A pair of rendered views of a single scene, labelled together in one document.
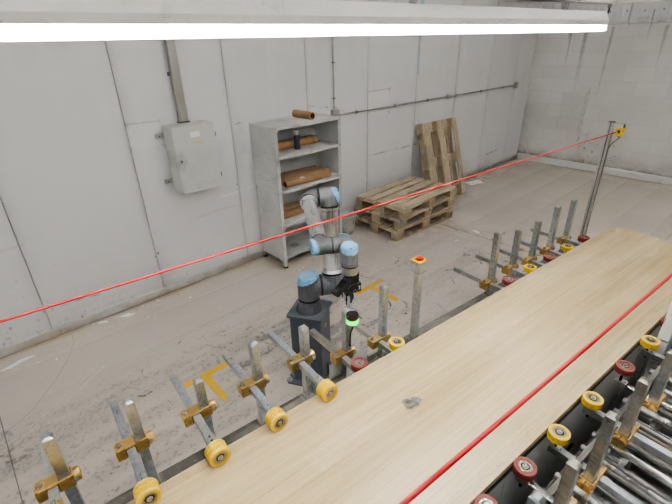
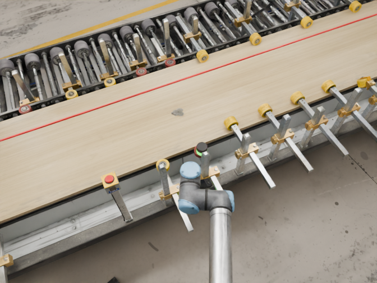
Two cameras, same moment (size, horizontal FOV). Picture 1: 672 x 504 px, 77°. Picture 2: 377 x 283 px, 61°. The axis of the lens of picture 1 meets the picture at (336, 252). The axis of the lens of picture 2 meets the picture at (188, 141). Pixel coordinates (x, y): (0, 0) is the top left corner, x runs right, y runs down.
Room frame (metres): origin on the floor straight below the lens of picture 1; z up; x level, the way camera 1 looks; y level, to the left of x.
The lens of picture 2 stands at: (2.61, 0.10, 2.60)
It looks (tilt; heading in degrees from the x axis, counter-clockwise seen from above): 57 degrees down; 195
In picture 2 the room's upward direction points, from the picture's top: 2 degrees counter-clockwise
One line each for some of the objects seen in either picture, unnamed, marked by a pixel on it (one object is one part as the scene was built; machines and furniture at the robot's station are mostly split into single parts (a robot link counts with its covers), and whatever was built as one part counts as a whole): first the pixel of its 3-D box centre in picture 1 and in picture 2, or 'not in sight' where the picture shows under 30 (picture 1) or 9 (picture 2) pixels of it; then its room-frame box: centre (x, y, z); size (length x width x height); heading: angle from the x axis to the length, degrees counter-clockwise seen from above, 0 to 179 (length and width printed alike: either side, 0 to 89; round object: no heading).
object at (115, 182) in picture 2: (419, 265); (111, 183); (2.03, -0.45, 1.18); 0.07 x 0.07 x 0.08; 37
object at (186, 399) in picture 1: (193, 410); (320, 124); (1.26, 0.60, 0.95); 0.50 x 0.04 x 0.04; 37
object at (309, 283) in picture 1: (309, 285); not in sight; (2.50, 0.19, 0.79); 0.17 x 0.15 x 0.18; 99
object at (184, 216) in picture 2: (370, 336); (175, 198); (1.89, -0.18, 0.82); 0.44 x 0.03 x 0.04; 37
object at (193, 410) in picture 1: (198, 411); (316, 123); (1.26, 0.58, 0.95); 0.14 x 0.06 x 0.05; 127
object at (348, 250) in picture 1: (349, 254); (190, 175); (1.96, -0.07, 1.29); 0.10 x 0.09 x 0.12; 9
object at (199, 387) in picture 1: (207, 422); (309, 131); (1.27, 0.56, 0.87); 0.04 x 0.04 x 0.48; 37
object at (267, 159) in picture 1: (300, 189); not in sight; (4.65, 0.39, 0.78); 0.90 x 0.45 x 1.55; 132
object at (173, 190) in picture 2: (379, 339); (170, 192); (1.86, -0.23, 0.82); 0.14 x 0.06 x 0.05; 127
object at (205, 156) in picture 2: (346, 348); (205, 174); (1.72, -0.04, 0.87); 0.04 x 0.04 x 0.48; 37
